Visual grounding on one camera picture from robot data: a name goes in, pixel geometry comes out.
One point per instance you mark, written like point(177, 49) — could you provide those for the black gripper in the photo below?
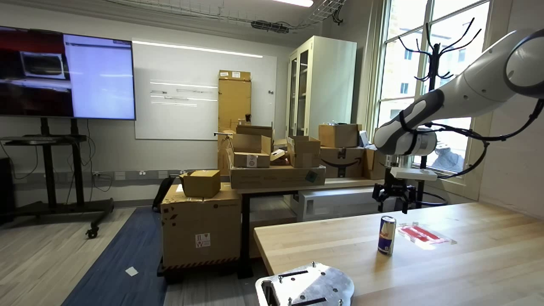
point(396, 188)

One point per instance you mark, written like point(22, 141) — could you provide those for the slim silver blue drink can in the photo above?
point(386, 234)

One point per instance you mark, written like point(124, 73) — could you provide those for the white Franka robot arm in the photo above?
point(476, 78)

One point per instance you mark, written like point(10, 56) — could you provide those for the red flat block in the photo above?
point(421, 233)

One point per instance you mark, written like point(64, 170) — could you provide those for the long white box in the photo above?
point(333, 202)

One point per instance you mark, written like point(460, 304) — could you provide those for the medium plain cardboard box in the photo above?
point(338, 136)

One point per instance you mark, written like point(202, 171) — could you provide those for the upright square cardboard box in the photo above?
point(306, 151)

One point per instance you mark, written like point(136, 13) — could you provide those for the silver metal plate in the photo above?
point(306, 285)

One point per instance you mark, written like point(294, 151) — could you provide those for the long flat cardboard box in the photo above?
point(272, 176)

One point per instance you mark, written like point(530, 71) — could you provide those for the tall white cabinet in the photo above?
point(331, 85)

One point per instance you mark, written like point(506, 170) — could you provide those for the large paned window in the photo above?
point(408, 61)

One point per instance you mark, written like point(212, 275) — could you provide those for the black coat rack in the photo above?
point(435, 61)

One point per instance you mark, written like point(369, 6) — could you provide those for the small labelled cardboard box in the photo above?
point(251, 159)

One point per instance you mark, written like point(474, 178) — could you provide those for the black framed wooden table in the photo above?
point(245, 238)

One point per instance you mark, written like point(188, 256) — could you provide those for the open flap cardboard box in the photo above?
point(251, 142)

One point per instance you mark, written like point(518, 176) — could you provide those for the tall upright cardboard box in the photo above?
point(234, 102)

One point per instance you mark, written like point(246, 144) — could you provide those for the small open cardboard box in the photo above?
point(200, 183)

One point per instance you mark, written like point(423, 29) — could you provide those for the large labelled cardboard crate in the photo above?
point(200, 229)

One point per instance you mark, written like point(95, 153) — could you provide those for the white whiteboard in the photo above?
point(187, 95)

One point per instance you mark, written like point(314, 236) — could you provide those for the blue floor rug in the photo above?
point(124, 248)

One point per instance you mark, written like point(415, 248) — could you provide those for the black rolling display stand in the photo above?
point(47, 163)

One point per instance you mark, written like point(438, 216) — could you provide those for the black low cabinet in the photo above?
point(5, 188)

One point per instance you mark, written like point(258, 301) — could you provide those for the large wall display screen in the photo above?
point(68, 73)

